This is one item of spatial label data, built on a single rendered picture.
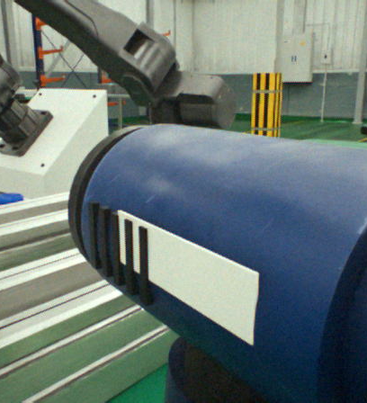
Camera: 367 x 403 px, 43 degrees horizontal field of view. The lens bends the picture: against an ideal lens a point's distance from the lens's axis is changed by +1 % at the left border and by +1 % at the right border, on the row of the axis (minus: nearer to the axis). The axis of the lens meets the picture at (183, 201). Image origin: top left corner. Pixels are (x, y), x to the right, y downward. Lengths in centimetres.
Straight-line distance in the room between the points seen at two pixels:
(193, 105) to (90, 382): 40
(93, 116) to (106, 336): 69
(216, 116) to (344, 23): 1146
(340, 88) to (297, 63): 120
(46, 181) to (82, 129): 13
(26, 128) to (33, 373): 75
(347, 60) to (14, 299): 1167
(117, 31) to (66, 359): 43
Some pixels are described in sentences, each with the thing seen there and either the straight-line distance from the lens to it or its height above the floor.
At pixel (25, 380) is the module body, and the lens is 32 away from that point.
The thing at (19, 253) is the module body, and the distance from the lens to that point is 51.
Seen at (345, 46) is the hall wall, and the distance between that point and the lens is 1196.
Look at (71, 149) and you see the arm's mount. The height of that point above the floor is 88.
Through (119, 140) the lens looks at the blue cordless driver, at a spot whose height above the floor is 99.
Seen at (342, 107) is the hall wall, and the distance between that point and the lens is 1194.
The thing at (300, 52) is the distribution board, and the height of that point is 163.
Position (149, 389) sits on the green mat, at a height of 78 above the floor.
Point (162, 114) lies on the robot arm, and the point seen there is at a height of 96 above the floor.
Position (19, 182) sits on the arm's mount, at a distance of 99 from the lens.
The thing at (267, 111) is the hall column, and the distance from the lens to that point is 695.
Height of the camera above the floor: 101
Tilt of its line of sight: 15 degrees down
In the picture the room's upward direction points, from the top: straight up
